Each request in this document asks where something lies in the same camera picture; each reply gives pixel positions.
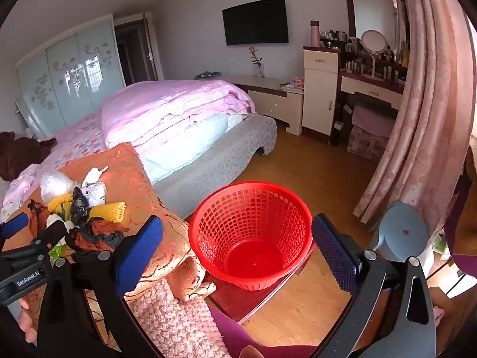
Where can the red wooden stool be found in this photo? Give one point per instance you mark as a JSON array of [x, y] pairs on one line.
[[238, 298]]

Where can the small pink toy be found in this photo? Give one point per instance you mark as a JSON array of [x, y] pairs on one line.
[[298, 81]]

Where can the cloth-covered stool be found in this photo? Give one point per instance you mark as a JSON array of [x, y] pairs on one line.
[[372, 119]]

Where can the white dressing table with mirror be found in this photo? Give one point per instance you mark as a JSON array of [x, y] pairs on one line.
[[387, 69]]

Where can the framed dresser mirror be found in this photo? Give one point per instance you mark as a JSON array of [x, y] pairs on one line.
[[372, 11]]

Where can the dark wooden door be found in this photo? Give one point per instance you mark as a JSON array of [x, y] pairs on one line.
[[134, 56]]

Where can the rose in glass vase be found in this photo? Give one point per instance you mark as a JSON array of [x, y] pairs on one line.
[[257, 63]]

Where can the pink thermos bottle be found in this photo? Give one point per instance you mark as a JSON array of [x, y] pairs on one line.
[[315, 33]]

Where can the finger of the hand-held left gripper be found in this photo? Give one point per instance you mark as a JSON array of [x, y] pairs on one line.
[[13, 226], [50, 240]]

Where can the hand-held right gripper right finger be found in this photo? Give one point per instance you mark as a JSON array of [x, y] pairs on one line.
[[335, 253]]

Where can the brown plush toy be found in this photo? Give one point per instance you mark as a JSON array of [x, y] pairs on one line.
[[18, 153]]

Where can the person's left hand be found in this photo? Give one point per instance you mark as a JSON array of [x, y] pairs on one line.
[[28, 320]]

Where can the white packet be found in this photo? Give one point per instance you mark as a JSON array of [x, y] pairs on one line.
[[96, 194]]

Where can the orange and black plastic bag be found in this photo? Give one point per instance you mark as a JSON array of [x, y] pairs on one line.
[[100, 231]]

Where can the orange patterned cushion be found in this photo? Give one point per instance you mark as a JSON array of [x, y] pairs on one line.
[[126, 179]]

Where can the grey bed base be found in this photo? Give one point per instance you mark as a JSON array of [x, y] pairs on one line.
[[223, 156]]

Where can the pink floral bedsheet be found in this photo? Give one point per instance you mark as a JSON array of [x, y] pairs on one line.
[[74, 138]]

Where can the stack of papers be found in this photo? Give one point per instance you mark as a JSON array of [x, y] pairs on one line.
[[290, 87]]

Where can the low cream cabinet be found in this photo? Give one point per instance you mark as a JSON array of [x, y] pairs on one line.
[[275, 106]]

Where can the person's purple clothing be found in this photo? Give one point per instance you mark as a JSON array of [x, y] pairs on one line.
[[231, 335]]

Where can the yellow foam net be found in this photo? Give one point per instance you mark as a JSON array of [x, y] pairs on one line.
[[59, 201], [108, 210]]

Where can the pink curtain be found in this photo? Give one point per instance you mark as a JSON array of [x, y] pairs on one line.
[[428, 119]]

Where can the red plastic basket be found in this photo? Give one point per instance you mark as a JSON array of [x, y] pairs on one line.
[[257, 257]]

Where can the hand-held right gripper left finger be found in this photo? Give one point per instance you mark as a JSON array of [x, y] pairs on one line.
[[139, 246]]

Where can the clear plastic bag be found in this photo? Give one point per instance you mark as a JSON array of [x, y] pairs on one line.
[[56, 186]]

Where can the round vanity mirror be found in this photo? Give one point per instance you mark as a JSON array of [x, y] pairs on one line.
[[373, 41]]

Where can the pink duvet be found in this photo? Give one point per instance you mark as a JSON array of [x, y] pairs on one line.
[[167, 108]]

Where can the cream dressing table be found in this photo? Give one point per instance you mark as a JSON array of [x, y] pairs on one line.
[[369, 89]]

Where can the pink fluffy mat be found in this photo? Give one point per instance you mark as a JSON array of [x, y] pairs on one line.
[[167, 324]]

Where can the brown wrapper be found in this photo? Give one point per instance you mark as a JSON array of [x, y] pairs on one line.
[[37, 216]]

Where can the wall-mounted television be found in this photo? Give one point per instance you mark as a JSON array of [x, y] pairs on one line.
[[255, 22]]

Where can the glass sliding-door wardrobe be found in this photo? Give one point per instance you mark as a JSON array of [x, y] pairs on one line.
[[67, 82]]

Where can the tall cream cabinet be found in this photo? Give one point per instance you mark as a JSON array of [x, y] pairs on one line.
[[320, 93]]

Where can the light blue quilt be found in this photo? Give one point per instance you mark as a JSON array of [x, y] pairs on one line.
[[186, 141]]

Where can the blue plastic stool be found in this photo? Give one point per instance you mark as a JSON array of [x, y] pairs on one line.
[[404, 231]]

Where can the dark blue object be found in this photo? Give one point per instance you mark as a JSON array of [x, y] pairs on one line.
[[207, 75]]

